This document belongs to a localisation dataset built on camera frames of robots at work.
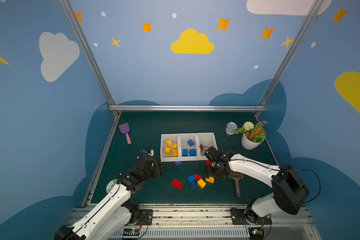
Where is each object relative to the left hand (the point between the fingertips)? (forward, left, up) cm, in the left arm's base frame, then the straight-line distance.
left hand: (159, 165), depth 82 cm
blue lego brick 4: (-7, -19, -10) cm, 23 cm away
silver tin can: (+33, -49, -5) cm, 59 cm away
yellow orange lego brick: (+12, -8, -7) cm, 16 cm away
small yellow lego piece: (+17, -8, -7) cm, 20 cm away
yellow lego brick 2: (-4, -30, -10) cm, 32 cm away
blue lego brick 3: (-4, -18, -9) cm, 21 cm away
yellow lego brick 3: (-7, -24, -9) cm, 26 cm away
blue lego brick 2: (+14, -20, -10) cm, 26 cm away
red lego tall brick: (+13, -25, -4) cm, 28 cm away
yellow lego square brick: (+13, -3, -7) cm, 15 cm away
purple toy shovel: (+33, +30, -10) cm, 46 cm away
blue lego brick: (+14, -15, -9) cm, 22 cm away
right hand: (-3, -30, -7) cm, 31 cm away
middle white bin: (+20, -13, -9) cm, 26 cm away
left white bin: (+22, -8, -6) cm, 24 cm away
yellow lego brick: (+20, -4, -7) cm, 21 cm away
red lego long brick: (-7, -10, -9) cm, 15 cm away
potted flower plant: (+19, -57, +4) cm, 60 cm away
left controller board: (-30, +12, -14) cm, 35 cm away
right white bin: (+24, -30, -8) cm, 40 cm away
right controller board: (-29, -51, -13) cm, 60 cm away
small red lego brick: (-3, -22, -8) cm, 24 cm away
